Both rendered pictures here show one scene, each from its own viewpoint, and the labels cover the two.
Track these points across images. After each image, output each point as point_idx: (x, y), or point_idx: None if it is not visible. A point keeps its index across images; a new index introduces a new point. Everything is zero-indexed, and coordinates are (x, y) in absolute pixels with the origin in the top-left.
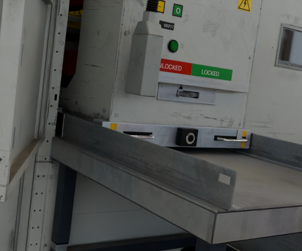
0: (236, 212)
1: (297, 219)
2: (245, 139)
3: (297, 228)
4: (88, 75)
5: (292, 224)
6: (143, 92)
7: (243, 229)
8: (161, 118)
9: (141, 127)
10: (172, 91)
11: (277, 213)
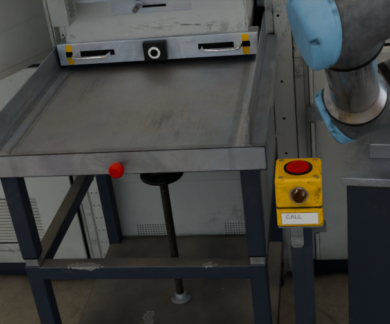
0: (0, 157)
1: (77, 164)
2: (233, 47)
3: (81, 171)
4: None
5: (73, 168)
6: (53, 24)
7: (14, 169)
8: (124, 33)
9: (99, 45)
10: (129, 4)
11: (49, 159)
